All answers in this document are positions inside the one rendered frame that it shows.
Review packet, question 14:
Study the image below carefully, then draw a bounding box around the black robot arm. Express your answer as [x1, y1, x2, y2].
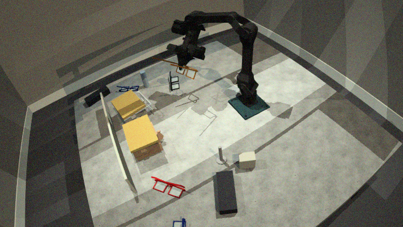
[171, 11, 259, 107]

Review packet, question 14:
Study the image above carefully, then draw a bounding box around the grey cylinder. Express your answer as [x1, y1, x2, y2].
[140, 70, 149, 88]

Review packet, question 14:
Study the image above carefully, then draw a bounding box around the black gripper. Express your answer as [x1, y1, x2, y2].
[166, 36, 205, 67]

